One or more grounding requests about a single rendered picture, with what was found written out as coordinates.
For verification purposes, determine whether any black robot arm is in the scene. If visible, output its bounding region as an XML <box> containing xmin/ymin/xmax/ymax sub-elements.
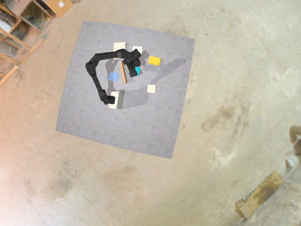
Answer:
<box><xmin>85</xmin><ymin>48</ymin><xmax>142</xmax><ymax>105</ymax></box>

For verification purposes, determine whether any yellow rectangular block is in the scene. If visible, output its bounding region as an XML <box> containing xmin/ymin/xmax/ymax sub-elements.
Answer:
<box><xmin>148</xmin><ymin>56</ymin><xmax>161</xmax><ymax>66</ymax></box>

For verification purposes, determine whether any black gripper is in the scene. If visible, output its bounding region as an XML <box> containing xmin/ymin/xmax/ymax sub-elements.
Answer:
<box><xmin>127</xmin><ymin>63</ymin><xmax>138</xmax><ymax>77</ymax></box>

